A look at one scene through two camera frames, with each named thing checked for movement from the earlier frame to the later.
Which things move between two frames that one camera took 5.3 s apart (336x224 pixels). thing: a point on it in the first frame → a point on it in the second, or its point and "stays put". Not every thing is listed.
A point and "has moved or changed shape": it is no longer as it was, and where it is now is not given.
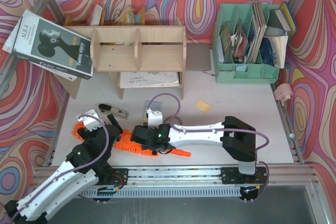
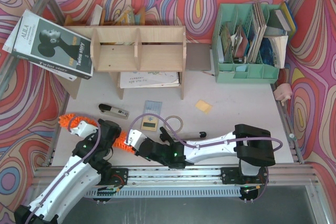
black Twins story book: [42, 41] stays put
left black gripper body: [105, 131] stays put
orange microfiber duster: [123, 142] has moved or changed shape
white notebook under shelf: [148, 79] stays put
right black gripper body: [137, 135] → [146, 145]
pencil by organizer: [208, 73] stays put
